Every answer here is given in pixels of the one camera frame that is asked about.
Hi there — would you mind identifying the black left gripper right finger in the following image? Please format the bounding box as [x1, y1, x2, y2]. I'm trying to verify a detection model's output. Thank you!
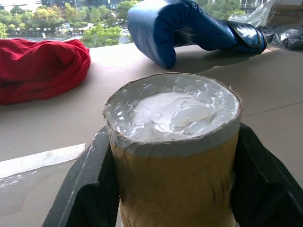
[231, 122, 303, 227]

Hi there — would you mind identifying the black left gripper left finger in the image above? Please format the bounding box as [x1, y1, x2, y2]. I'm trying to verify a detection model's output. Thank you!
[42, 125, 120, 227]

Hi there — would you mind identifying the brown paper cup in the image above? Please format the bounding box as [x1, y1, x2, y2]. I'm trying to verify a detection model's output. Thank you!
[103, 72, 243, 227]

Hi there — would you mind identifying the red cloth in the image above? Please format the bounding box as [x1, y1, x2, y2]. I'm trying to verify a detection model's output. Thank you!
[0, 38, 91, 106]

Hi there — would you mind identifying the black plastic bag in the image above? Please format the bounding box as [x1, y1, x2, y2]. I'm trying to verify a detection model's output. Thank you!
[259, 23, 303, 51]

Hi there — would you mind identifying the clear plastic bag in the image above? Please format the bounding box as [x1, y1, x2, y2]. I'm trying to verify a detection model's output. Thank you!
[228, 0, 303, 28]

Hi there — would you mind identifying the blue boxing glove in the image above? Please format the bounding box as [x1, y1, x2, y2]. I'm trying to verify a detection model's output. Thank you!
[127, 0, 268, 70]

